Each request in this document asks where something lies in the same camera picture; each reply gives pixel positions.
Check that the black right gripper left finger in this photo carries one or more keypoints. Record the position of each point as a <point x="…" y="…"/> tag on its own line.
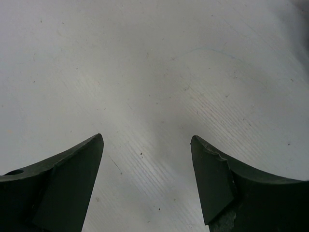
<point x="52" y="195"/>

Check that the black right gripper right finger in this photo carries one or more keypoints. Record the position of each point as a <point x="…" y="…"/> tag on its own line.
<point x="236" y="197"/>

